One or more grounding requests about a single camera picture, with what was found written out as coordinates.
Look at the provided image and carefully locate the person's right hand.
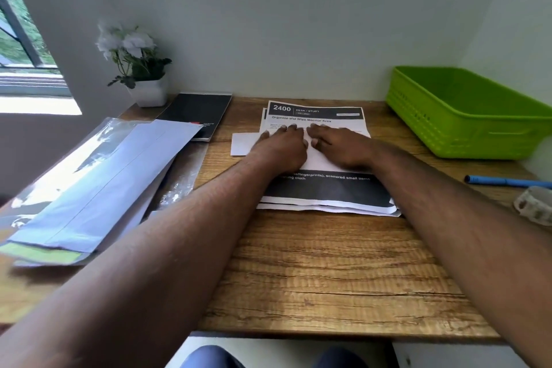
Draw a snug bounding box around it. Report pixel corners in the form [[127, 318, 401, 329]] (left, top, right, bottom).
[[308, 124, 378, 170]]

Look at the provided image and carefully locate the person's left hand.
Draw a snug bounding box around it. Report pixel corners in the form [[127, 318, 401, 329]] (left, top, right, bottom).
[[250, 125, 309, 175]]

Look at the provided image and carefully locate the person's right forearm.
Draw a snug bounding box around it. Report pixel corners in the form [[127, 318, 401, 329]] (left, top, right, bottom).
[[369, 139, 552, 368]]

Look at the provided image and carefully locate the person's left forearm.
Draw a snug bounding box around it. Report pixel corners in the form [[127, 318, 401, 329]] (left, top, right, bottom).
[[0, 156, 302, 368]]

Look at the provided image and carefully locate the small white paper slip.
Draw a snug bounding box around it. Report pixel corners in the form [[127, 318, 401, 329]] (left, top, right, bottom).
[[231, 131, 265, 157]]

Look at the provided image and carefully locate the printed black and white sheet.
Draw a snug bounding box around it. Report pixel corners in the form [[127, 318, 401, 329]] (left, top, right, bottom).
[[257, 100, 398, 214]]

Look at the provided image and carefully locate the plain white paper sheet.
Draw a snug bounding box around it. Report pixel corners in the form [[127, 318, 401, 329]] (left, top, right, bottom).
[[256, 199, 402, 218]]

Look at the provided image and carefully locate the black notebook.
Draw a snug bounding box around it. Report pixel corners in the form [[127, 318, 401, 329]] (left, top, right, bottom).
[[155, 93, 233, 142]]

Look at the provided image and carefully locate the green plastic basket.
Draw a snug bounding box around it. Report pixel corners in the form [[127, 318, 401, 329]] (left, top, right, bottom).
[[385, 65, 552, 160]]

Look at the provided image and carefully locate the white flower plant in pot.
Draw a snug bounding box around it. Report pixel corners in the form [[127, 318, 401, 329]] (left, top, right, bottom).
[[95, 20, 173, 108]]

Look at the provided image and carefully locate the large white envelope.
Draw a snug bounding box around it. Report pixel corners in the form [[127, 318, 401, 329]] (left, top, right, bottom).
[[6, 119, 204, 254]]

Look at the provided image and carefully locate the blue pen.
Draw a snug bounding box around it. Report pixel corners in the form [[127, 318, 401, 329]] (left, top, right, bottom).
[[464, 175, 552, 190]]

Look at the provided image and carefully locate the clear plastic sleeve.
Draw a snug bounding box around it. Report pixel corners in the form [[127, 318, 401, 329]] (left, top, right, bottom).
[[0, 117, 208, 248]]

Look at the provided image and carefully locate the patterned tape roll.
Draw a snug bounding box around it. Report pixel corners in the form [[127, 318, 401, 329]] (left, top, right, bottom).
[[513, 186, 552, 226]]

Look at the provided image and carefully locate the person's right leg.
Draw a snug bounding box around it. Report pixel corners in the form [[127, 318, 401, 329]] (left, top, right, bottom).
[[316, 346, 372, 368]]

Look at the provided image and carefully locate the person's leg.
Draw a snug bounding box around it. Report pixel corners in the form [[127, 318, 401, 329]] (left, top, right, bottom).
[[316, 346, 372, 368], [179, 345, 247, 368]]

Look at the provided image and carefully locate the person's left leg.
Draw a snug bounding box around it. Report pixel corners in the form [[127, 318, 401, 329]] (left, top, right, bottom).
[[179, 345, 247, 368]]

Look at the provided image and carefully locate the white envelope with green strip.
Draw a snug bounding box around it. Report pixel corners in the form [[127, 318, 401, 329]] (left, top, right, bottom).
[[0, 165, 173, 268]]

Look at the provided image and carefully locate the window with dark frame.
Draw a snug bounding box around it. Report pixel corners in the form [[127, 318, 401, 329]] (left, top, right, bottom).
[[0, 0, 83, 116]]

